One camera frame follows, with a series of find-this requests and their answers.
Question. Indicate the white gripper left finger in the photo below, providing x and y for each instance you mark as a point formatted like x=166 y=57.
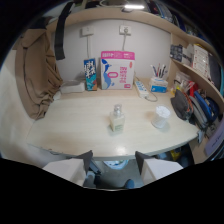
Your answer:
x=68 y=169

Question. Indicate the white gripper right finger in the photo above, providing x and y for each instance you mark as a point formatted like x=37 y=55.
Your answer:
x=156 y=168

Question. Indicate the clear cotton swab container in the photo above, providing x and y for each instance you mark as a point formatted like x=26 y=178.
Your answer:
x=161 y=117

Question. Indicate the clear pump bottle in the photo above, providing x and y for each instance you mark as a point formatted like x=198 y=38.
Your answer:
x=117 y=121

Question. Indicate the dark grey bag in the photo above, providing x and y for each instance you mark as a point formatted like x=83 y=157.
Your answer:
x=181 y=105

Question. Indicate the blue bag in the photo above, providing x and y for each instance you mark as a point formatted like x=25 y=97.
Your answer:
x=205 y=106

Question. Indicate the white power strip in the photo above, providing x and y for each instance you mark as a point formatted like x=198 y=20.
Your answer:
x=141 y=88

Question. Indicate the white tissue pack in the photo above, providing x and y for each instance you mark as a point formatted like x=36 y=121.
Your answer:
x=72 y=86

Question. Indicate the blue pen holder box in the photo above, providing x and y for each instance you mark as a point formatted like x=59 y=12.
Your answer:
x=158 y=84

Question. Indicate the blue drink carton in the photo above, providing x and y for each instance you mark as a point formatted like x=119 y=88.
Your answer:
x=90 y=74

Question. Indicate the brown hanging coat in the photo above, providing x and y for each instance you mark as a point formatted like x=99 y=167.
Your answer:
x=38 y=73

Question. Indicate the pink and white box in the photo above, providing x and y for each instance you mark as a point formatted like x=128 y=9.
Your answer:
x=117 y=70

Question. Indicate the wooden shelf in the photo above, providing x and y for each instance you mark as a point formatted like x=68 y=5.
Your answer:
x=186 y=60

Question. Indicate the white printed box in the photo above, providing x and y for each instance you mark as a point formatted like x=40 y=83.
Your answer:
x=200 y=60

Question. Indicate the white wall socket with plug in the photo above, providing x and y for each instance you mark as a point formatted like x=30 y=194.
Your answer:
x=125 y=30

